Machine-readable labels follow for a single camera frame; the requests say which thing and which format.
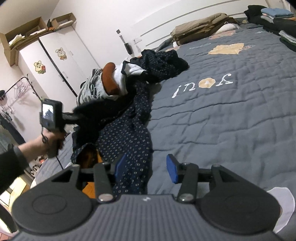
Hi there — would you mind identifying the navy dotted sweater orange collar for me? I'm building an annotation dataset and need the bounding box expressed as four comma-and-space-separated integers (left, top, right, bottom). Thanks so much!
71, 77, 152, 197

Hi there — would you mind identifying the left forearm black sleeve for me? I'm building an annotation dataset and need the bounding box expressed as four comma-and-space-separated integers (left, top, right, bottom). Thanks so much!
0, 146, 29, 194

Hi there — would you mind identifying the black clothes rack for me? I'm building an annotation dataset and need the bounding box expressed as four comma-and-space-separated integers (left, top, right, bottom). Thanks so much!
0, 74, 42, 144

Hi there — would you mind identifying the stack of folded dark clothes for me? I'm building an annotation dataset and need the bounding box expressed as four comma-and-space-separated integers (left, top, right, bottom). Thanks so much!
244, 5, 295, 52

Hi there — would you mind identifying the person's left hand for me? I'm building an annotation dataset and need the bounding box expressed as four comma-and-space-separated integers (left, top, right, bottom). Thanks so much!
18, 129, 66, 163

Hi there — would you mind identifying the white wardrobe with stickers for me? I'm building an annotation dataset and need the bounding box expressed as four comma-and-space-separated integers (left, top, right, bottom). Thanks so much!
18, 27, 99, 111

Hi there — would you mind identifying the white grey printed sweatshirt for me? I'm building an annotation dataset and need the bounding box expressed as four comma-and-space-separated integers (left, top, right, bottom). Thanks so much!
76, 61, 147, 106

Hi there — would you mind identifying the grey quilted bedspread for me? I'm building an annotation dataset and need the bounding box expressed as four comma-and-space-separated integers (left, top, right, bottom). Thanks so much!
36, 26, 295, 238

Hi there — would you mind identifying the large cardboard box on wardrobe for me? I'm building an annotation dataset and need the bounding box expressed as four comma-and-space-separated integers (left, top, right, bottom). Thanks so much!
1, 17, 49, 66

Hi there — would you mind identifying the small cardboard box on wardrobe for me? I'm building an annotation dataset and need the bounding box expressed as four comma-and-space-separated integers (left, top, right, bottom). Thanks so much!
51, 13, 76, 31

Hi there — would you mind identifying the crumpled navy dotted garment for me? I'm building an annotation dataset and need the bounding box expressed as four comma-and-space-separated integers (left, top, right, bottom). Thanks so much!
130, 50, 189, 84

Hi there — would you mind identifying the white headboard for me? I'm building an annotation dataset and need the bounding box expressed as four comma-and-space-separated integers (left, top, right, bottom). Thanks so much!
132, 0, 270, 50

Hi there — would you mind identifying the folded khaki blanket stack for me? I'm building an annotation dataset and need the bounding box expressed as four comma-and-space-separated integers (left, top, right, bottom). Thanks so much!
171, 13, 237, 45

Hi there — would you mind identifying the white pillow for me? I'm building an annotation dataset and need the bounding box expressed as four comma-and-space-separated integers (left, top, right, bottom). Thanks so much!
214, 23, 240, 35

